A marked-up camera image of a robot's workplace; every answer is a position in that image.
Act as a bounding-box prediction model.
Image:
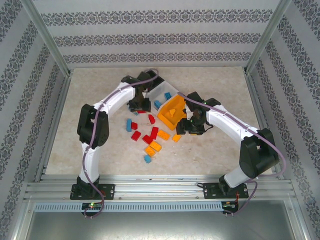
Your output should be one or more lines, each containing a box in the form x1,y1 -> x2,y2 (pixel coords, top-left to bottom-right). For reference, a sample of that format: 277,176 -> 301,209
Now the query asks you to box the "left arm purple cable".
83,67 -> 160,220

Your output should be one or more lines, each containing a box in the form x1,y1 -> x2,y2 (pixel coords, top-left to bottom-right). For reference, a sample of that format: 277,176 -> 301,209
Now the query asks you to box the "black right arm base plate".
202,182 -> 248,200

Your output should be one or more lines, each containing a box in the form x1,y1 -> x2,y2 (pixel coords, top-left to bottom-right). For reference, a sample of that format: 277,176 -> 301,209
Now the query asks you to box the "slotted grey cable duct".
33,201 -> 223,213

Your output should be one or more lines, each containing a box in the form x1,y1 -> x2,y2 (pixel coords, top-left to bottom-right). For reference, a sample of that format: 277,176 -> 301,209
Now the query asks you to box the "yellow plastic bin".
156,94 -> 191,132

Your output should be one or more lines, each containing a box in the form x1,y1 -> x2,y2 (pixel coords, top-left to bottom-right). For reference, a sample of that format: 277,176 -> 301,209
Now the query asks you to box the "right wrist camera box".
187,124 -> 205,136

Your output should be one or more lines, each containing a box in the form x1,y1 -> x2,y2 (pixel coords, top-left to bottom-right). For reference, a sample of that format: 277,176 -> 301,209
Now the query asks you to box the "aluminium mounting rail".
23,174 -> 298,201

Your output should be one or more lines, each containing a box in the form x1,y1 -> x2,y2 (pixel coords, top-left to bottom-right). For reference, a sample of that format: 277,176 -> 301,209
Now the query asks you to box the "metal sheet shelf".
23,211 -> 307,240

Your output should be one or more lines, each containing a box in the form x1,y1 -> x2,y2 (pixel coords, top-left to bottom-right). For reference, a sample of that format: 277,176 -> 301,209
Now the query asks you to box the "aluminium frame post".
19,0 -> 73,77
242,0 -> 293,76

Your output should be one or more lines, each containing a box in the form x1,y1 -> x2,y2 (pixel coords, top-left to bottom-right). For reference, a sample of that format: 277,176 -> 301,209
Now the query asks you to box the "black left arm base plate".
69,184 -> 116,201

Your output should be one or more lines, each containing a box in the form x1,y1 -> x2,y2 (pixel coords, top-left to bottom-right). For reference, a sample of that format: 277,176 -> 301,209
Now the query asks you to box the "aluminium side rail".
33,72 -> 73,183
243,71 -> 286,181

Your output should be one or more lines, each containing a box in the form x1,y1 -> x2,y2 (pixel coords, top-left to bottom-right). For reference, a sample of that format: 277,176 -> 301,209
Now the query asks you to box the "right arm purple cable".
176,91 -> 288,216

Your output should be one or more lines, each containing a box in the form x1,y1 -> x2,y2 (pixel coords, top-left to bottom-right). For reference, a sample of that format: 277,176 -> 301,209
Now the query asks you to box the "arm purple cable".
176,91 -> 288,216
83,67 -> 160,220

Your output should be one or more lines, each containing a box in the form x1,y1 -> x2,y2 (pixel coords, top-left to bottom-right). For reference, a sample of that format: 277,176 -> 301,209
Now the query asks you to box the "white plastic bin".
144,80 -> 180,111

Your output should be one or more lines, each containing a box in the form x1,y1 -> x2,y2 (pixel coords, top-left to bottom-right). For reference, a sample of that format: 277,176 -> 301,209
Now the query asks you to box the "small controller circuit board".
81,202 -> 104,211
222,201 -> 240,210

